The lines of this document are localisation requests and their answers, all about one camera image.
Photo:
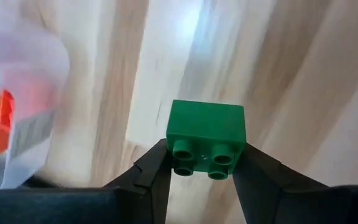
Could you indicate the clear plastic bin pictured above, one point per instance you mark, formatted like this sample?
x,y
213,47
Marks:
x,y
36,62

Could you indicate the small green toy block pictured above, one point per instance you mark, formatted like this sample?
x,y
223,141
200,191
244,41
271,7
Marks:
x,y
207,124

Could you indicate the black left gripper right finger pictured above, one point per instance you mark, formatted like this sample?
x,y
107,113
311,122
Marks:
x,y
266,186

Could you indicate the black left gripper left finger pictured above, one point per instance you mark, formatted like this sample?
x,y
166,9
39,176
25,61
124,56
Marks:
x,y
154,174

